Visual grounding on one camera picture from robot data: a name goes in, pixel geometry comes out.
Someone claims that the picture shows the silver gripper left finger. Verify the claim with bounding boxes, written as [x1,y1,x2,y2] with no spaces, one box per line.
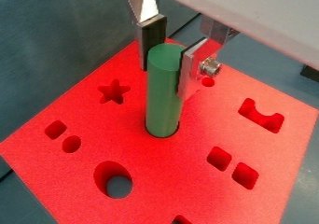
[127,0,167,71]

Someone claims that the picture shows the red foam shape board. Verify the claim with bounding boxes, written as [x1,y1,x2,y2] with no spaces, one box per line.
[0,44,319,224]

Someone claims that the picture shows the dark curved block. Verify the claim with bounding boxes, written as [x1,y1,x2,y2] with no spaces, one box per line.
[301,65,319,83]

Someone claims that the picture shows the green cylinder peg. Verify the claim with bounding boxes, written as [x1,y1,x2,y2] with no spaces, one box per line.
[146,43,183,138]

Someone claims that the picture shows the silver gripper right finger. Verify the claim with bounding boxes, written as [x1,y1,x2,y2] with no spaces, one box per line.
[178,15,239,101]

